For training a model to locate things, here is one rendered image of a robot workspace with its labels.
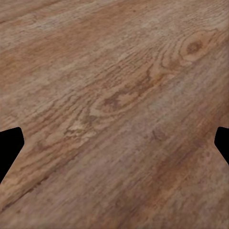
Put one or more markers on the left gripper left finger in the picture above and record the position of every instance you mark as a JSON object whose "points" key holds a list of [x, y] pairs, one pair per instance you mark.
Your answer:
{"points": [[11, 143]]}

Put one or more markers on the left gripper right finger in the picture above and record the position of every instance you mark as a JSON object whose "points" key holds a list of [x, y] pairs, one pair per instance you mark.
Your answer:
{"points": [[222, 142]]}

